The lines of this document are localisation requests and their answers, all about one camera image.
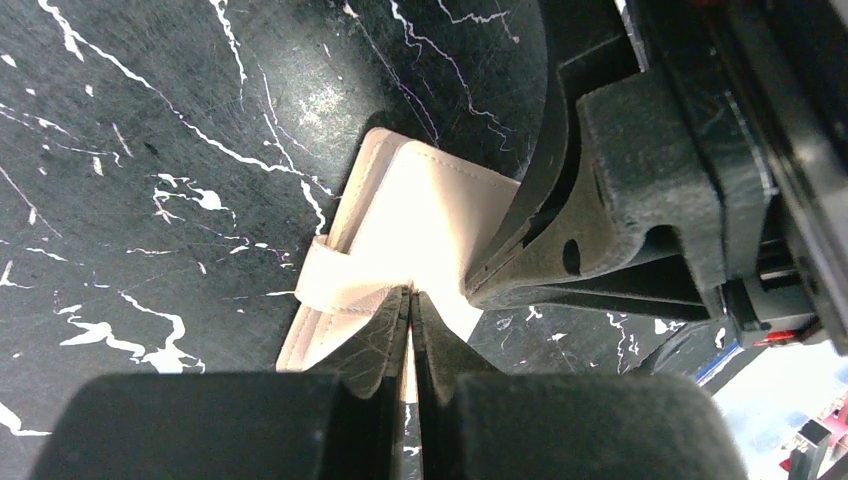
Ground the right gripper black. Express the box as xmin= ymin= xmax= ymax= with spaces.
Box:
xmin=465 ymin=1 xmax=847 ymax=352

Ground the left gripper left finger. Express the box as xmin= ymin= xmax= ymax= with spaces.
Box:
xmin=31 ymin=287 xmax=410 ymax=479

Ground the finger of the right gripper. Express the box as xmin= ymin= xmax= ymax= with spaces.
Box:
xmin=476 ymin=1 xmax=639 ymax=265

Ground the aluminium frame rail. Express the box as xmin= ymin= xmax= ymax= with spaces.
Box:
xmin=781 ymin=393 xmax=847 ymax=480

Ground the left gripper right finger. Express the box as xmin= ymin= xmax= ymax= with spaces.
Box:
xmin=410 ymin=293 xmax=746 ymax=479

